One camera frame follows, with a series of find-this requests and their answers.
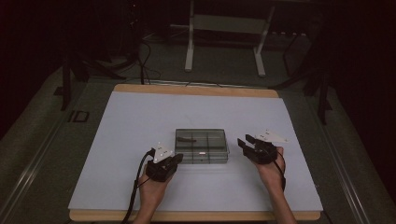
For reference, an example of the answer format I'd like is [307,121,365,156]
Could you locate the person's right hand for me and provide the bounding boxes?
[254,146,287,191]

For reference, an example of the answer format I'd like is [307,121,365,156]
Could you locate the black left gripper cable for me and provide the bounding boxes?
[120,148,156,224]

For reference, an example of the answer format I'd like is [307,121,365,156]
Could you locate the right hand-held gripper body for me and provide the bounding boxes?
[242,129,290,166]

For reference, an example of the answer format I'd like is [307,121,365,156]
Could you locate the black stand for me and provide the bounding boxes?
[269,12,333,126]
[54,46,127,112]

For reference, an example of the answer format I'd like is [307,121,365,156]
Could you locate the white table mat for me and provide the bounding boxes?
[67,91,324,213]

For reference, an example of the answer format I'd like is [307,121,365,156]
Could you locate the black floor bracket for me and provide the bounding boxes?
[67,109,91,123]

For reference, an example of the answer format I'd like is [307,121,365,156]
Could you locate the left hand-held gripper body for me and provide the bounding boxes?
[146,141,181,184]

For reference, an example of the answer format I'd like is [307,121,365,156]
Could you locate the wooden table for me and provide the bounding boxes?
[68,83,321,223]

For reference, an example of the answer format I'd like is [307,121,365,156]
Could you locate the person's left hand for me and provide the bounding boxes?
[137,169,173,207]

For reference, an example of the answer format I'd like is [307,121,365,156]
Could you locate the dark flat panel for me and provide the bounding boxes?
[283,33,313,77]

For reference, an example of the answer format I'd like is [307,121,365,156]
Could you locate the clear plastic compartment box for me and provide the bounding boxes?
[174,128,231,165]

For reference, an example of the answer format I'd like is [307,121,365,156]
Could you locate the black floor cables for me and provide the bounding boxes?
[125,32,163,86]

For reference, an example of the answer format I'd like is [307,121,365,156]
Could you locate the white metal stand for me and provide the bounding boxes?
[169,0,276,78]

